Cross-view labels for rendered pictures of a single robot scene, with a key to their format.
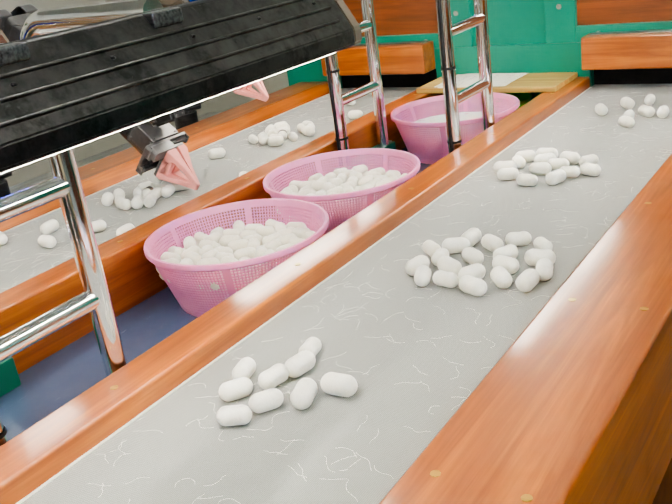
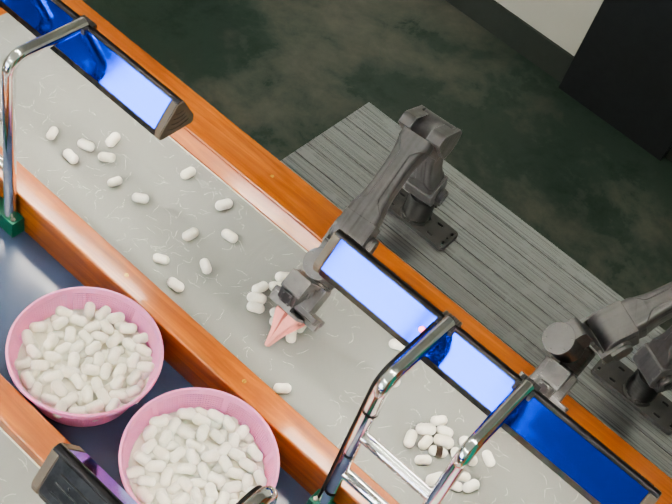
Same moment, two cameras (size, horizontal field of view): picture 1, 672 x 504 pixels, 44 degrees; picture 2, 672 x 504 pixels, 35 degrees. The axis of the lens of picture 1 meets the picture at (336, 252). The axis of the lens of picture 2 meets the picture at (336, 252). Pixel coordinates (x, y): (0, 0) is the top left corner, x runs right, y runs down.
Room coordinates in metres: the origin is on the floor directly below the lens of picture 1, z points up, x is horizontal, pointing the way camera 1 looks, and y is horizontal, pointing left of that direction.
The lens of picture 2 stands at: (1.30, -0.88, 2.36)
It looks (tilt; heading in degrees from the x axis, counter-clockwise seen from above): 49 degrees down; 79
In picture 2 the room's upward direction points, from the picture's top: 20 degrees clockwise
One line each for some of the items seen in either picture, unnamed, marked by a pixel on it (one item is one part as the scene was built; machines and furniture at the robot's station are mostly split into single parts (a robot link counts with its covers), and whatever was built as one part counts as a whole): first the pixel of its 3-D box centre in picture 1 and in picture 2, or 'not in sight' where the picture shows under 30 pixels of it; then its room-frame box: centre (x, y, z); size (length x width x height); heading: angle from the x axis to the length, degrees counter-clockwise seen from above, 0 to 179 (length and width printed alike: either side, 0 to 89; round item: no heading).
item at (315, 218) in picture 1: (242, 259); (84, 363); (1.14, 0.14, 0.72); 0.27 x 0.27 x 0.10
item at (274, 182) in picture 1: (344, 196); (197, 469); (1.37, -0.03, 0.72); 0.27 x 0.27 x 0.10
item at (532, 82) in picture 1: (495, 82); not in sight; (1.90, -0.41, 0.77); 0.33 x 0.15 x 0.01; 54
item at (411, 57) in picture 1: (376, 58); not in sight; (2.14, -0.17, 0.83); 0.30 x 0.06 x 0.07; 54
